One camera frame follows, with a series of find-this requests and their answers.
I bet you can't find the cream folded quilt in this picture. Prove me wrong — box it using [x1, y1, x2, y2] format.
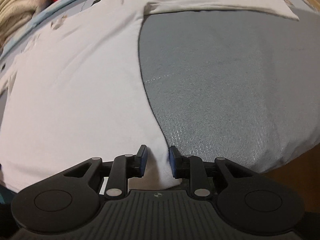
[1, 0, 50, 48]

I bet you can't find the printed grey bed sheet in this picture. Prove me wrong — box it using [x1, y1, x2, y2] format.
[0, 0, 320, 193]

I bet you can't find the white t-shirt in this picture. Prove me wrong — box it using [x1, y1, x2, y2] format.
[1, 0, 297, 192]

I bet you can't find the light blue folded sheet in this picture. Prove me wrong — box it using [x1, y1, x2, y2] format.
[1, 0, 77, 61]

